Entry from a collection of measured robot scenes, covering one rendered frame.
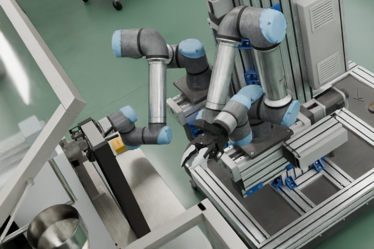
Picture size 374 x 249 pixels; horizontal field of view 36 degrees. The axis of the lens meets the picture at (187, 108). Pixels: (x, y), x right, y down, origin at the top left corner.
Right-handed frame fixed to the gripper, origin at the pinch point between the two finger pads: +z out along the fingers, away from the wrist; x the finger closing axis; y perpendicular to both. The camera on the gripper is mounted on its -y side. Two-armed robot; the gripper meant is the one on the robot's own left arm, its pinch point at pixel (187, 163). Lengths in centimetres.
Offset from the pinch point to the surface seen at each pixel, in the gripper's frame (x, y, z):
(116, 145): 65, 23, -18
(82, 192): 26.4, -4.3, 24.5
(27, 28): -5, -72, 27
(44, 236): 2, -23, 51
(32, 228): 1, -28, 53
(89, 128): 21.3, -23.3, 12.6
